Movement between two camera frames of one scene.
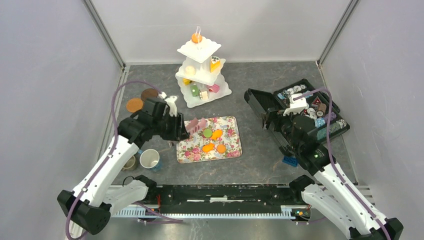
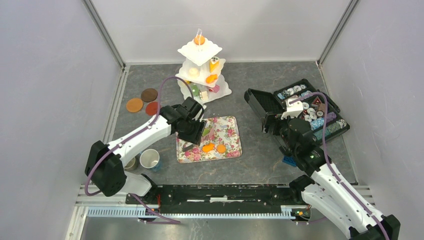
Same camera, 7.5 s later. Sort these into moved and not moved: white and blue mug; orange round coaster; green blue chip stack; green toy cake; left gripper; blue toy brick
Moved: left gripper
Not moved: green toy cake; blue toy brick; white and blue mug; green blue chip stack; orange round coaster
